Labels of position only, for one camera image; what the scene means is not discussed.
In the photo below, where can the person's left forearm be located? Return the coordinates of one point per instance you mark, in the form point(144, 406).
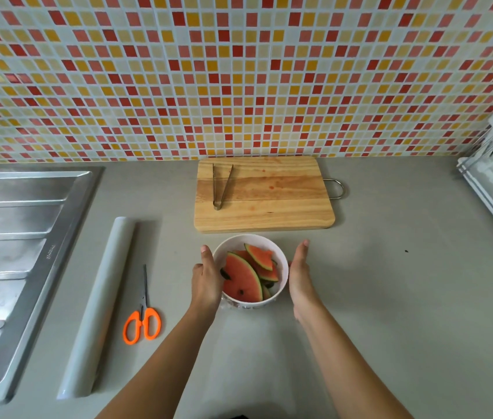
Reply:
point(163, 366)

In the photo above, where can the person's right hand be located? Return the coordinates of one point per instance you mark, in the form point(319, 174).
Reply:
point(301, 287)

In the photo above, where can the stainless steel sink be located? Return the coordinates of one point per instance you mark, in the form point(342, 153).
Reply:
point(15, 257)

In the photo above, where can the metal tongs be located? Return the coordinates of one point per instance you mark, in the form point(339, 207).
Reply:
point(216, 198)

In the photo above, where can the white bowl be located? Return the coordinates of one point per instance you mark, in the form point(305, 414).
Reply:
point(282, 266)

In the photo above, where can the person's right fingers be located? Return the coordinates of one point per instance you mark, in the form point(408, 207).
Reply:
point(301, 257)

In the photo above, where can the person's left fingers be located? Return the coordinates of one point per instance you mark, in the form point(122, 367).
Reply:
point(206, 257)

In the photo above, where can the large watermelon slice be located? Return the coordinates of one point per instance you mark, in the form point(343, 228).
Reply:
point(242, 279)

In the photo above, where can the person's left hand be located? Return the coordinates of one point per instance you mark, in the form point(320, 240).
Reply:
point(206, 287)

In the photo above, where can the white cling film roll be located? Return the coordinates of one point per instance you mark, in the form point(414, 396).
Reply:
point(98, 305)

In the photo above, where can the small watermelon slice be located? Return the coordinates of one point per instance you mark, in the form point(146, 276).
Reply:
point(260, 255)

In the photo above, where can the person's right forearm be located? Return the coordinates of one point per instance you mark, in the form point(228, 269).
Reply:
point(346, 370)

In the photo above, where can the wooden cutting board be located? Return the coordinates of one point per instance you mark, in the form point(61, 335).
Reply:
point(272, 200)

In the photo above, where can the watermelon rind piece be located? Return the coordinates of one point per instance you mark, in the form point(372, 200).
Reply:
point(266, 292)

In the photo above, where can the thin watermelon slice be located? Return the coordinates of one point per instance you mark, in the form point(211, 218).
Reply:
point(272, 274)

